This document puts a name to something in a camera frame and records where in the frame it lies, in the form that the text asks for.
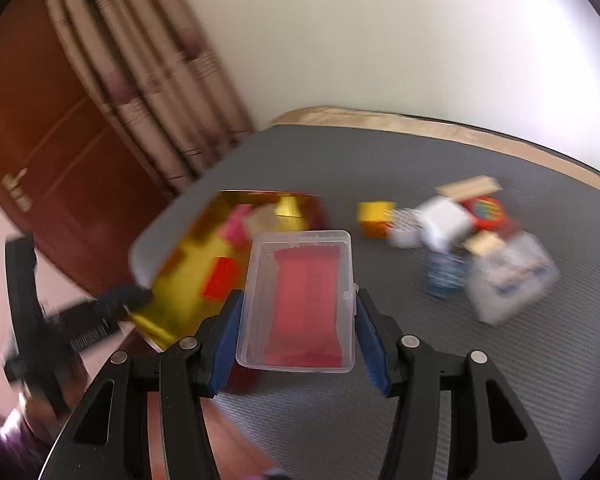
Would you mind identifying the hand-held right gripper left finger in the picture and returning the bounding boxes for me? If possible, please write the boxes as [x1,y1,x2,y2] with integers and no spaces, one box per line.
[40,290,244,480]

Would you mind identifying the clear plastic card box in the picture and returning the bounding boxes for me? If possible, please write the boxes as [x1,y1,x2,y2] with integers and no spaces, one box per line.
[466,234,562,326]

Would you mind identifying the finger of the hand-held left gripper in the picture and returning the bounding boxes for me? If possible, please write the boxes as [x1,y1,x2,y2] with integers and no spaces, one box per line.
[95,285,153,318]

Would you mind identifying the beige gold tablecloth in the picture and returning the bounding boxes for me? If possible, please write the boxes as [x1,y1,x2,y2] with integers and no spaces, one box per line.
[270,106,600,187]

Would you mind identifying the metal door lock plate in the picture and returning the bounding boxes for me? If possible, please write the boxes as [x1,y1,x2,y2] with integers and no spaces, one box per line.
[2,167,34,212]

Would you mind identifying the small wooden block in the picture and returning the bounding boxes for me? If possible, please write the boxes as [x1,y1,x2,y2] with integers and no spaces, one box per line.
[462,231,506,259]

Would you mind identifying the pink block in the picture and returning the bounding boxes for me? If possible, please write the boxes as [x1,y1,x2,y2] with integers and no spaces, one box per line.
[222,205,254,247]

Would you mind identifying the red colourful box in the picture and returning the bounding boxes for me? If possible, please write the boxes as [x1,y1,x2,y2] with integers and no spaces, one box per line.
[461,197,522,237]

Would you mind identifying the grey mesh mat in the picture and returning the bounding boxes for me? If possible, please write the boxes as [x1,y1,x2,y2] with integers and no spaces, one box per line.
[129,125,600,480]

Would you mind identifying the red tin box gold interior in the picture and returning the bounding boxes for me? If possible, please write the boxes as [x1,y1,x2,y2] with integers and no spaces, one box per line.
[129,190,328,395]

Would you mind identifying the beige wooden box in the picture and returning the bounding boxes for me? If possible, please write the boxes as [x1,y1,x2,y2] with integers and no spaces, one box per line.
[245,205,282,237]

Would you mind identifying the brown wooden door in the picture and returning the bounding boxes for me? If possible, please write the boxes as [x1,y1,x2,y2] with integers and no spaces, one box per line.
[0,0,182,302]

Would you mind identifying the yellow block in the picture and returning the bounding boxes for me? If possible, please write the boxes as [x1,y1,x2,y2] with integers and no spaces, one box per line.
[357,201,397,239]

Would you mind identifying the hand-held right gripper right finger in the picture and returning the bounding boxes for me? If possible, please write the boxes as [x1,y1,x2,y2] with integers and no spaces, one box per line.
[356,287,561,480]

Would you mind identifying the clear plastic box pink insert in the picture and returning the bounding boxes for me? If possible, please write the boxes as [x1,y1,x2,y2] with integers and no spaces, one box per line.
[236,230,359,375]

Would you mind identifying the patterned beige curtain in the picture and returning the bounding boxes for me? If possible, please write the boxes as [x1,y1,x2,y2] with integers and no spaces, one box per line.
[42,0,257,197]

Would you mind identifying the person's purple clothing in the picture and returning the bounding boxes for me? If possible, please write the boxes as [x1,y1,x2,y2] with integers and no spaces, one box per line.
[0,407,48,480]

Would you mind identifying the large red block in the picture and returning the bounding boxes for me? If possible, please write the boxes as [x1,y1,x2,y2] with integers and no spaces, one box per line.
[202,256,242,302]

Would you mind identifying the black white zigzag box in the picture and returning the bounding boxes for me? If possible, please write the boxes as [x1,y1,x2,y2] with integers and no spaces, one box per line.
[387,207,426,250]

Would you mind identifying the blue dotted tape measure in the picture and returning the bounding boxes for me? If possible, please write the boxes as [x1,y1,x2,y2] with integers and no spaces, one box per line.
[424,251,467,302]

